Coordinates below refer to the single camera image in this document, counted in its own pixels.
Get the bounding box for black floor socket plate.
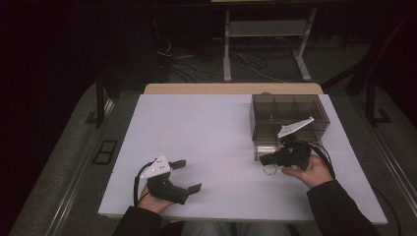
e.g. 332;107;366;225
91;140;119;165

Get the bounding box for white table sheet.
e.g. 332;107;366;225
97;93;388;226

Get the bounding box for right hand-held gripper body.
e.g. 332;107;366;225
276;116;316;171

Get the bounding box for black cable beside table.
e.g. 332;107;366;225
372;185;403;236

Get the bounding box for wooden table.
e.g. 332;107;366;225
143;83;324;96

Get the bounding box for white floor cable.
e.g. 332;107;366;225
232;50;288;84

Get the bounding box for person's left hand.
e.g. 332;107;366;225
137;185;175;215

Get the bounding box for metal floor rail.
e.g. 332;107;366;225
44;97;116;236
358;119;417;209

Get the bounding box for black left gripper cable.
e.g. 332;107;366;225
133;160;155;207

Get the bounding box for person's right hand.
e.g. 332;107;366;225
280;153;335;190

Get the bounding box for smoky transparent drawer box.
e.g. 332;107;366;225
249;93;331;162

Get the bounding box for gold hoop earring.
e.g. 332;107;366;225
262;163;278;177

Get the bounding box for white metal desk frame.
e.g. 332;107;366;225
222;8;319;83

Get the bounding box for black metal stand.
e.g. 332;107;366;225
86;70;114;129
364;42;392;127

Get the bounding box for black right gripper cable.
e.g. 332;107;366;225
304;141;336;181

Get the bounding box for person's blue jeans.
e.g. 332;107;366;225
178;221;293;236

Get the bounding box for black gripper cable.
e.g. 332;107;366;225
304;141;336;181
133;160;155;207

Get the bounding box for black floor cable tangle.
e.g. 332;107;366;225
156;35;227;83

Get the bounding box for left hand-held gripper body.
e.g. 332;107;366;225
140;154;191;206

